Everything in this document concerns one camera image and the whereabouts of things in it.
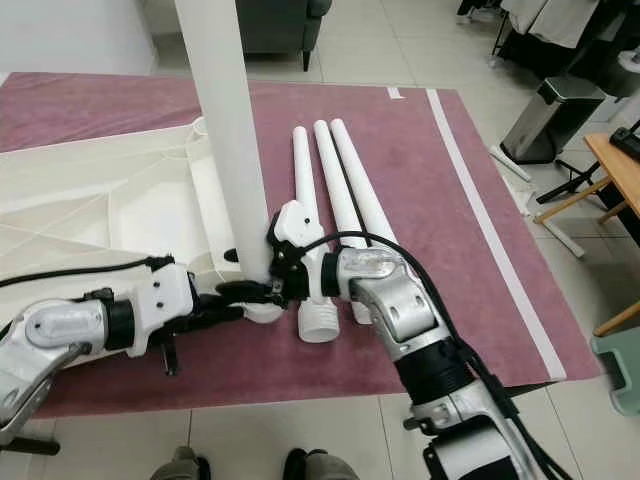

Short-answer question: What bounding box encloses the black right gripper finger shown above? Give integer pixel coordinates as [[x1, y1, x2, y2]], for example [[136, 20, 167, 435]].
[[213, 278, 289, 304]]

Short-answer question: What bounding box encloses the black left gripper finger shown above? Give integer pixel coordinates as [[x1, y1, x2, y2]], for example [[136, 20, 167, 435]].
[[190, 298, 253, 327]]

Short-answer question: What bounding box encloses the white plastic table leg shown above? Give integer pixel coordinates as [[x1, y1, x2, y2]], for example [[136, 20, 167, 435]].
[[328, 118, 401, 246], [173, 0, 273, 281], [313, 120, 376, 326], [290, 126, 343, 344]]

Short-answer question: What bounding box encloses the grey robot left foot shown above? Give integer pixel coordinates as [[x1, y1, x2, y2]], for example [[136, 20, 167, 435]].
[[150, 445, 211, 480]]

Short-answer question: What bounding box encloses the grey robot foot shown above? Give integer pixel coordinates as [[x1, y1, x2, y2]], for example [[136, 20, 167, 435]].
[[150, 445, 211, 480], [280, 448, 361, 480]]

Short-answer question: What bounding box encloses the grey robot right foot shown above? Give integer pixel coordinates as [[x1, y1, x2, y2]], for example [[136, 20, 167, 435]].
[[280, 448, 361, 480]]

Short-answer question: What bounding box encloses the mauve cloth with white stripes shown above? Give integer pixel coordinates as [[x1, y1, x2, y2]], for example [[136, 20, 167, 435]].
[[0, 70, 604, 419]]

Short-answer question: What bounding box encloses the white plastic tube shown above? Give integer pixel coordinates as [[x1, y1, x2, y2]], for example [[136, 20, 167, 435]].
[[545, 220, 586, 259], [488, 145, 533, 183]]

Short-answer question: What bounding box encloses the dark grey armchair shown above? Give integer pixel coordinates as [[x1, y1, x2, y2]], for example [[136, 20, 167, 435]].
[[235, 0, 333, 73]]

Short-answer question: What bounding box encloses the steel pedal trash bin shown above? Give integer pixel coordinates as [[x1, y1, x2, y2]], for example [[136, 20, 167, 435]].
[[500, 77, 609, 166]]

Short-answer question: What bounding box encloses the pale green plastic stool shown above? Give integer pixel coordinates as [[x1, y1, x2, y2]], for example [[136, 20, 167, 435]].
[[590, 330, 640, 416]]

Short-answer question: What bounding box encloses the light wooden table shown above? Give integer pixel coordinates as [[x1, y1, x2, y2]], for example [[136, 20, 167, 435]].
[[535, 130, 640, 336]]

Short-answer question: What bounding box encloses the black remote control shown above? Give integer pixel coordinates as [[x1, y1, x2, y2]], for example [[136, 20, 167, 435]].
[[610, 125, 640, 159]]

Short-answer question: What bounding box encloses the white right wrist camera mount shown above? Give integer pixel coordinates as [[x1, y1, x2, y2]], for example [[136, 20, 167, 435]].
[[270, 200, 323, 256]]

